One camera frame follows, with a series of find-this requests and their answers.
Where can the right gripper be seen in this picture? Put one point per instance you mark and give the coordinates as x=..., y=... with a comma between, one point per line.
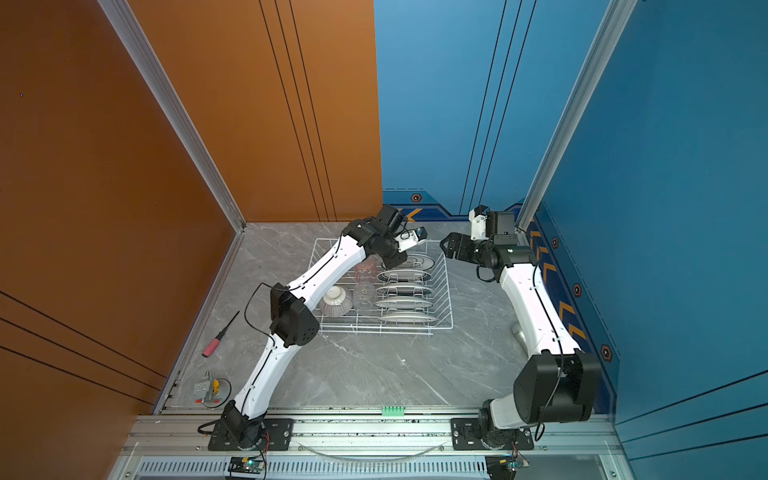
x=454, y=238

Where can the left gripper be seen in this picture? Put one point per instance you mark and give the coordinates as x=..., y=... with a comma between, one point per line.
x=396, y=261

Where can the green rimmed plate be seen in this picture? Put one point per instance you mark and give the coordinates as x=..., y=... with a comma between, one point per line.
x=404, y=289
x=418, y=261
x=404, y=275

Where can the white plate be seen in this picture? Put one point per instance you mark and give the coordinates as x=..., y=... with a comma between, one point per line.
x=404, y=303
x=409, y=318

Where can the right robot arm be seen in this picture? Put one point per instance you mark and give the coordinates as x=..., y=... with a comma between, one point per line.
x=560, y=381

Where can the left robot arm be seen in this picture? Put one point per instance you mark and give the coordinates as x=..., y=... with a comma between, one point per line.
x=293, y=323

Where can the pink glass cup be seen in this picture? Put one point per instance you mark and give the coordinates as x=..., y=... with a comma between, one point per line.
x=366, y=271

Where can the clear glass cup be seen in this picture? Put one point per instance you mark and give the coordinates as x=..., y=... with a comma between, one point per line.
x=364, y=296

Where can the white ribbed bowl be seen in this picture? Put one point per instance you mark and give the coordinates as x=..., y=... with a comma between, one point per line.
x=336, y=302

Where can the silver microphone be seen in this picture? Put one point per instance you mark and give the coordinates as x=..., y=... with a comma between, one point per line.
x=519, y=337

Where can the green terminal connector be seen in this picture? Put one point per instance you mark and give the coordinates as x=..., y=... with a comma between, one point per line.
x=392, y=411

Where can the right circuit board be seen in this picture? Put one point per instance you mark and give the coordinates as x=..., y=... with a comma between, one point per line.
x=501, y=467

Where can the circuit board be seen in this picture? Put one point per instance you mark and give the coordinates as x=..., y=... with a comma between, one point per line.
x=246, y=468
x=501, y=467

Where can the left circuit board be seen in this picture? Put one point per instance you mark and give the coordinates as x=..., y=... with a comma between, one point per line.
x=246, y=468

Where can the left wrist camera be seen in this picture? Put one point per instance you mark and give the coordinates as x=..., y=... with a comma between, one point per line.
x=410, y=238

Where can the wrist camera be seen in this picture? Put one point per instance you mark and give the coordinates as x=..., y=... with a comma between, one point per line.
x=410, y=238
x=478, y=223

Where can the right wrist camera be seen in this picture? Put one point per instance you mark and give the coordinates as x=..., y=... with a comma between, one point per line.
x=478, y=223

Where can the white wire dish rack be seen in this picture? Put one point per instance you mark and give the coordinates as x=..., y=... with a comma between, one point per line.
x=369, y=322

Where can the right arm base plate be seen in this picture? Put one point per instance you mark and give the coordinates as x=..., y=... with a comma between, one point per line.
x=468, y=434

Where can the red handled screwdriver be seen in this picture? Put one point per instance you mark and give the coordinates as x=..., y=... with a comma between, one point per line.
x=216, y=341

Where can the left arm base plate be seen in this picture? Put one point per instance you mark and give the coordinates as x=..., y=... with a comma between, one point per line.
x=258, y=436

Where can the aluminium front rail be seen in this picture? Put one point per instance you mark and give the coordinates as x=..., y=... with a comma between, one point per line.
x=363, y=432

